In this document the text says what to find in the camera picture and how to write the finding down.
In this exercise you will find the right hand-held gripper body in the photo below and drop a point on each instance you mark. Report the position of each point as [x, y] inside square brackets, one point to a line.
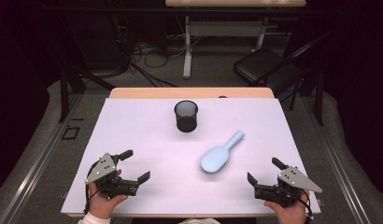
[292, 180]

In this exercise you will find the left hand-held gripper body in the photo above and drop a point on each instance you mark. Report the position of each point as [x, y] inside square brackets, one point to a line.
[101, 169]

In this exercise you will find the light blue hairbrush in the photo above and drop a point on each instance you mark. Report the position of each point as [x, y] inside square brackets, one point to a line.
[214, 159]

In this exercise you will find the black mesh cup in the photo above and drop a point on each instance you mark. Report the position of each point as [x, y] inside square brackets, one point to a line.
[186, 123]

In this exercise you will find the person's left hand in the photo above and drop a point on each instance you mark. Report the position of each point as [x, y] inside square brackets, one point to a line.
[101, 203]

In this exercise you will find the person's right hand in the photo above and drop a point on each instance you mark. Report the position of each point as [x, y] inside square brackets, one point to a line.
[289, 214]

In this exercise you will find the white table mat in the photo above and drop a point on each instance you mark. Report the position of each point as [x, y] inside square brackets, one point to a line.
[149, 140]

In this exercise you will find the black metal stand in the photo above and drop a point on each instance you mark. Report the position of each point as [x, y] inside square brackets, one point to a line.
[319, 102]
[64, 99]

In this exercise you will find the wooden table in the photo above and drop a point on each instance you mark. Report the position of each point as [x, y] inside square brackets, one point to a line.
[180, 92]

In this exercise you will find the black folding chair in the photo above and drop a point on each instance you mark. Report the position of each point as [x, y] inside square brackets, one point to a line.
[258, 63]

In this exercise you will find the metal floor rail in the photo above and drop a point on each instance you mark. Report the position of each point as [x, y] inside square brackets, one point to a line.
[40, 161]
[332, 155]

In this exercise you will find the white frame desk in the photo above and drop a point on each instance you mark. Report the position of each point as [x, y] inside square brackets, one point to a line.
[187, 62]

